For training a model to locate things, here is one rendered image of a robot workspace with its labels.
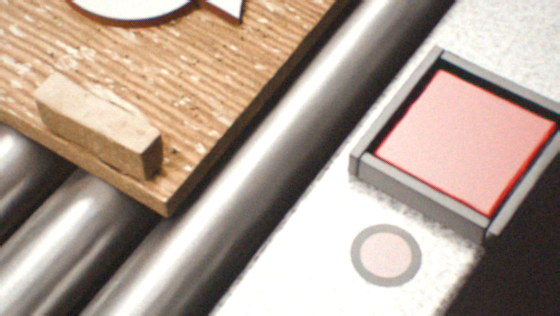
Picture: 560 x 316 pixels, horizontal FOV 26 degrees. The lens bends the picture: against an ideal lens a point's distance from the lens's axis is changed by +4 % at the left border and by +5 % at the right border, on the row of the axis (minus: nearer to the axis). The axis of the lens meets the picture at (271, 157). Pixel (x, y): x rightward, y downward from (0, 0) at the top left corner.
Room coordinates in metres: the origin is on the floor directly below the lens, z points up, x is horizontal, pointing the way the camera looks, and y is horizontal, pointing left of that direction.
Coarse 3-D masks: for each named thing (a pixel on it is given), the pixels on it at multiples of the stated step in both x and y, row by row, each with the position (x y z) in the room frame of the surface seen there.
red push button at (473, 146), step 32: (448, 96) 0.33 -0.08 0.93; (480, 96) 0.32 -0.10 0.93; (416, 128) 0.31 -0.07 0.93; (448, 128) 0.31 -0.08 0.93; (480, 128) 0.31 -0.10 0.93; (512, 128) 0.31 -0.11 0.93; (544, 128) 0.30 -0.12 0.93; (384, 160) 0.29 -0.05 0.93; (416, 160) 0.29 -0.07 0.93; (448, 160) 0.29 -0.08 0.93; (480, 160) 0.29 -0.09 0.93; (512, 160) 0.29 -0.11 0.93; (448, 192) 0.27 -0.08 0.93; (480, 192) 0.27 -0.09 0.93
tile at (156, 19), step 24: (72, 0) 0.38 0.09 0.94; (96, 0) 0.38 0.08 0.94; (120, 0) 0.38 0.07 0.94; (144, 0) 0.38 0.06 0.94; (168, 0) 0.38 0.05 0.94; (192, 0) 0.38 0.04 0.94; (216, 0) 0.38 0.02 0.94; (240, 0) 0.38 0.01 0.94; (120, 24) 0.37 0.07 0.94; (144, 24) 0.37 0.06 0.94
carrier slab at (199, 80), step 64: (0, 0) 0.38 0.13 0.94; (256, 0) 0.38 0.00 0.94; (320, 0) 0.38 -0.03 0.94; (0, 64) 0.35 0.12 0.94; (64, 64) 0.35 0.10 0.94; (128, 64) 0.35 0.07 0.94; (192, 64) 0.34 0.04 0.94; (256, 64) 0.34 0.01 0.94; (192, 128) 0.31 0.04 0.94; (128, 192) 0.28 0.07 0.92
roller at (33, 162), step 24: (0, 144) 0.31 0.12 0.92; (24, 144) 0.31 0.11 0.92; (0, 168) 0.30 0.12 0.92; (24, 168) 0.30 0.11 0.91; (48, 168) 0.31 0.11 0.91; (0, 192) 0.29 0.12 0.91; (24, 192) 0.29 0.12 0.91; (0, 216) 0.28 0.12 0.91; (24, 216) 0.29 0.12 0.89; (0, 240) 0.28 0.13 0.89
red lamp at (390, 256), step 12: (372, 240) 0.26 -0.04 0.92; (384, 240) 0.26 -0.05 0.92; (396, 240) 0.26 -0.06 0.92; (360, 252) 0.25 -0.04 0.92; (372, 252) 0.25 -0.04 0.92; (384, 252) 0.25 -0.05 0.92; (396, 252) 0.25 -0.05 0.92; (408, 252) 0.25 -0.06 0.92; (372, 264) 0.24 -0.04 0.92; (384, 264) 0.24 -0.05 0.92; (396, 264) 0.24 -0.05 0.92; (408, 264) 0.24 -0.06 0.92; (384, 276) 0.24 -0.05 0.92
